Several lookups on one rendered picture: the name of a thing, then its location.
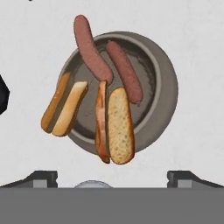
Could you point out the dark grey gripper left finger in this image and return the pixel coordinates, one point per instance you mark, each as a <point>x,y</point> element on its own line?
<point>43,177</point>

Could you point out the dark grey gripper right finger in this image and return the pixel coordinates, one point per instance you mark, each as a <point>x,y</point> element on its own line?
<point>180,177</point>

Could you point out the grey plate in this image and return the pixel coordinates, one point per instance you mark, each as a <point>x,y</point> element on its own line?
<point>92,184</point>

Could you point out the split hot dog bun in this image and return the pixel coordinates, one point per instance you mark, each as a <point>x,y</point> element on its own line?
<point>62,108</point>
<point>118,125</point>

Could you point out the grey round bowl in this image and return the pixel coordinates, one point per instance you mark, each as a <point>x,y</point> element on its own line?
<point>157,84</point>

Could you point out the reddish brown sausage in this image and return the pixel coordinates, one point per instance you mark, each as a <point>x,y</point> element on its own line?
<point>90,52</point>
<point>125,70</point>

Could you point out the black object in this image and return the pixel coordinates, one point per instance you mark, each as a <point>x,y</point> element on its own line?
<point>3,94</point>

